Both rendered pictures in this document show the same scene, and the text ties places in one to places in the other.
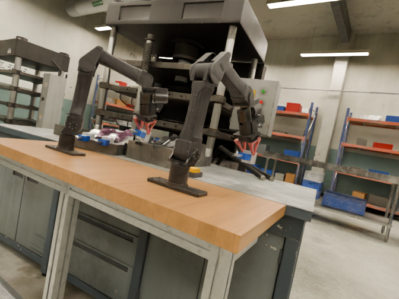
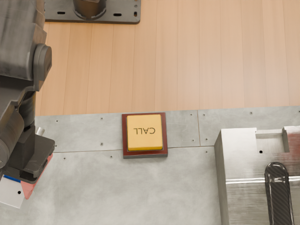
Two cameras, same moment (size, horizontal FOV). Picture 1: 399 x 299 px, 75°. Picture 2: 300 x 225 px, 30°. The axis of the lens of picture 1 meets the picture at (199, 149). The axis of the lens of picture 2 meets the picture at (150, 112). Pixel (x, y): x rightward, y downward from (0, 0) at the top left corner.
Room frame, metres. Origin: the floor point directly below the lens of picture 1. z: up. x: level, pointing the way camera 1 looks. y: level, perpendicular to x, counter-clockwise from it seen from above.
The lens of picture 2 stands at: (1.39, -0.13, 1.77)
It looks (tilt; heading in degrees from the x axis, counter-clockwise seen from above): 69 degrees down; 150
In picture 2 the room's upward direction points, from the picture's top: 3 degrees clockwise
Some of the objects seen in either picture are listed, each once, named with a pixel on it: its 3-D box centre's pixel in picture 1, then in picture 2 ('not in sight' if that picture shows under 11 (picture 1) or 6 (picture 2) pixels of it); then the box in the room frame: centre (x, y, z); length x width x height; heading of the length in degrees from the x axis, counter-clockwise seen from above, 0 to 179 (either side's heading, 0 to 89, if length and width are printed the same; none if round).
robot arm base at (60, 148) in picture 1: (66, 142); not in sight; (1.12, 0.57, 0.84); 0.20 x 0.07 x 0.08; 61
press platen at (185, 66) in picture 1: (181, 81); not in sight; (2.51, 0.29, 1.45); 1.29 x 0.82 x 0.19; 65
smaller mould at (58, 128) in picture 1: (74, 131); not in sight; (1.79, 0.87, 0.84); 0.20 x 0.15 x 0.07; 155
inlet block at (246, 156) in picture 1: (242, 156); (25, 166); (1.11, -0.19, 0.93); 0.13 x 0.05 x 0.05; 133
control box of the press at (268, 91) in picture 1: (240, 175); not in sight; (2.01, -0.35, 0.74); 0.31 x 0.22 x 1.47; 65
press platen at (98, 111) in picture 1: (173, 132); not in sight; (2.51, 0.29, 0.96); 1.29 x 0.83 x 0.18; 65
